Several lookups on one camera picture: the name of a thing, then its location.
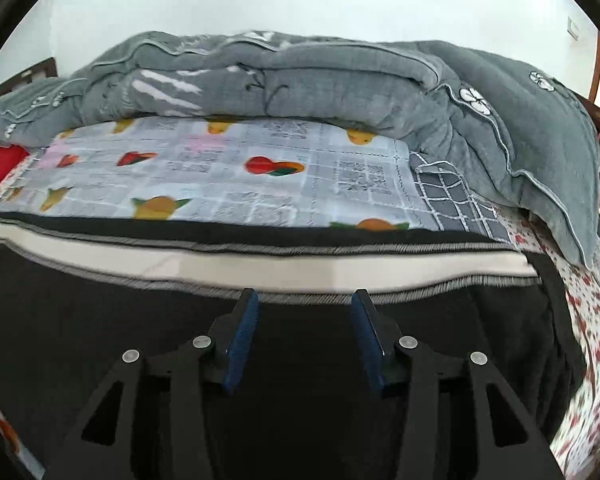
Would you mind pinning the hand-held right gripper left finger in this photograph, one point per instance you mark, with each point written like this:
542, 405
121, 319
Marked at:
240, 340

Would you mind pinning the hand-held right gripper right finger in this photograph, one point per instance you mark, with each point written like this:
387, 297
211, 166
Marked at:
367, 340

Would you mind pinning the black pants with white stripe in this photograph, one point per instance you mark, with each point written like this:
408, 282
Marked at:
80, 330

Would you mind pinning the fruit-print lace cover cloth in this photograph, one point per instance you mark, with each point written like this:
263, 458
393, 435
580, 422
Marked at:
220, 185

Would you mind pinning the grey flower-print quilt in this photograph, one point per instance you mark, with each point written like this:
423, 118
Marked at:
360, 85

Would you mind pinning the slatted wooden bed board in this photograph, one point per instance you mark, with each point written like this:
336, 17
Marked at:
27, 72

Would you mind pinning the white wall switch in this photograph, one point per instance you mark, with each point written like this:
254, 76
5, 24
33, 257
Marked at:
573, 28

